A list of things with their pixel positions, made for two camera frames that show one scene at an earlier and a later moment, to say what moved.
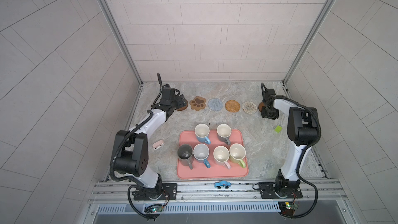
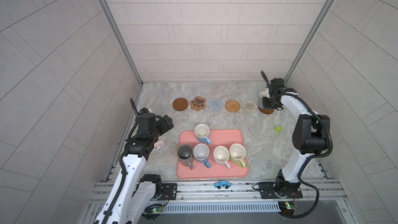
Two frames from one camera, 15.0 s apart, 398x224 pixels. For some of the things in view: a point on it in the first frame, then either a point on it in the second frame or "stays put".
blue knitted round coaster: (215, 104) stays put
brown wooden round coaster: (183, 107) stays put
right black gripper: (264, 114) to (266, 105)
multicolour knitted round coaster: (249, 107) stays put
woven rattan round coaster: (232, 106) stays put
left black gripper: (179, 103) to (163, 127)
